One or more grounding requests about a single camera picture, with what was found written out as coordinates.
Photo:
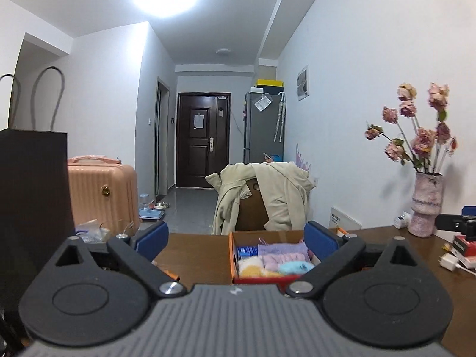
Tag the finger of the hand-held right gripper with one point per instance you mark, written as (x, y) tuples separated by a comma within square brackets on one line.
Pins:
[(452, 225), (469, 210)]

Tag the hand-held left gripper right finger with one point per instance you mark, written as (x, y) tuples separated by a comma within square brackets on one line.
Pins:
[(322, 241)]

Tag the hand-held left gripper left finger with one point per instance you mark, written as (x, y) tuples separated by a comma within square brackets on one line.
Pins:
[(150, 240)]

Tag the light blue sock ball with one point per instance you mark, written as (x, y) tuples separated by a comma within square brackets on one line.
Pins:
[(297, 267)]

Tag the purple knitted cloth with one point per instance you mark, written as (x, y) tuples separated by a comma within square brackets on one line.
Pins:
[(282, 249)]

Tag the white and yellow llama plush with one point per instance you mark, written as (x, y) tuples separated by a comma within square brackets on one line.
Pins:
[(254, 267)]

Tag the blue and white tissue packet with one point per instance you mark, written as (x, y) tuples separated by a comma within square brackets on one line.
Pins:
[(246, 251)]

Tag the red cardboard box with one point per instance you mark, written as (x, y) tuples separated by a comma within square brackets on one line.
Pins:
[(234, 264)]

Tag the red flat box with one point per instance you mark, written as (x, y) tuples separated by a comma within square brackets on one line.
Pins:
[(465, 246)]

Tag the pet feeder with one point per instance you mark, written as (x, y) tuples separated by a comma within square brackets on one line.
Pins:
[(151, 210)]

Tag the white flat board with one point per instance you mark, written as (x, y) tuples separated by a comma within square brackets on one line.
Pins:
[(346, 218)]

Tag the pink ceramic vase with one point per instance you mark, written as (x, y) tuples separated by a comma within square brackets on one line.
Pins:
[(425, 204)]

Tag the white charger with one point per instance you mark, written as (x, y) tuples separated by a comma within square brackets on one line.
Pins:
[(450, 262)]

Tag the white flat box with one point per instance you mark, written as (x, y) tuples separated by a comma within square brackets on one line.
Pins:
[(469, 261)]

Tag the small white jar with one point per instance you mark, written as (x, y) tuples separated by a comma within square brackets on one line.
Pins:
[(402, 220)]

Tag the clear plastic bag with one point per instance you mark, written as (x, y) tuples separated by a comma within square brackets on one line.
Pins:
[(93, 230)]

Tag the beige coat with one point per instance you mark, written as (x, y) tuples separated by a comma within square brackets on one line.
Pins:
[(282, 189)]

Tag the pink suitcase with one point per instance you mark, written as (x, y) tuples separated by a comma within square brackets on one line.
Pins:
[(100, 193)]

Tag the brown chair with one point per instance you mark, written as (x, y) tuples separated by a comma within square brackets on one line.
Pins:
[(253, 208)]

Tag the dried pink roses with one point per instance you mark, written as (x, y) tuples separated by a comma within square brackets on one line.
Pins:
[(416, 134)]

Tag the dark brown door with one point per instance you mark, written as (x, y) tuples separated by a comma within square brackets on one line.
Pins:
[(202, 141)]

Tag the grey refrigerator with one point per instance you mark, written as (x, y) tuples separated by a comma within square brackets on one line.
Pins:
[(262, 134)]

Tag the black paper bag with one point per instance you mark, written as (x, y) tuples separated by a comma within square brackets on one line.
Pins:
[(33, 200)]

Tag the white paper on door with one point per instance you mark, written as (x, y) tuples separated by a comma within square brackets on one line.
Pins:
[(199, 121)]

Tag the white folded umbrella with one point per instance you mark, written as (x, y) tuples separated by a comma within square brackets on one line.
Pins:
[(280, 117)]

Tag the paper note on refrigerator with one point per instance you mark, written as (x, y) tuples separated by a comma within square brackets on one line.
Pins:
[(263, 103)]

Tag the yellow box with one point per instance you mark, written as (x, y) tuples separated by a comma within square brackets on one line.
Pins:
[(269, 82)]

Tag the purple wall sticker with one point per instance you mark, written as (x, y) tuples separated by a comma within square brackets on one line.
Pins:
[(303, 158)]

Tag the wall picture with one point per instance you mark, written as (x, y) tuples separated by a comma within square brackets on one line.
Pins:
[(303, 83)]

